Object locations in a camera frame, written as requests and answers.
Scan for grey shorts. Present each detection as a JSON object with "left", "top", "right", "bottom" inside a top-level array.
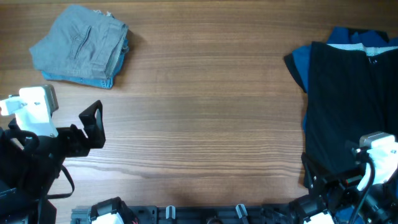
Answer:
[{"left": 29, "top": 3, "right": 130, "bottom": 81}]

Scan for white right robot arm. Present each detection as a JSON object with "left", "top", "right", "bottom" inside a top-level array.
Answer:
[{"left": 287, "top": 151, "right": 397, "bottom": 224}]

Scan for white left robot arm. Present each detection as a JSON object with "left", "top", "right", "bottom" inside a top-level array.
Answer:
[{"left": 1, "top": 101, "right": 106, "bottom": 223}]

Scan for light blue denim jeans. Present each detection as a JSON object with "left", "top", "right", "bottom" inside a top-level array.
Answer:
[{"left": 40, "top": 9, "right": 130, "bottom": 90}]

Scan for black garment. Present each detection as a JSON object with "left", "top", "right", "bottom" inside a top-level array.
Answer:
[{"left": 284, "top": 42, "right": 397, "bottom": 174}]

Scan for teal blue garment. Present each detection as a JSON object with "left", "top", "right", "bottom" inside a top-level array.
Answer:
[{"left": 285, "top": 27, "right": 397, "bottom": 135}]

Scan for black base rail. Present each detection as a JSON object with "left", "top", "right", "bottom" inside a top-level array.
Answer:
[{"left": 70, "top": 197, "right": 312, "bottom": 224}]

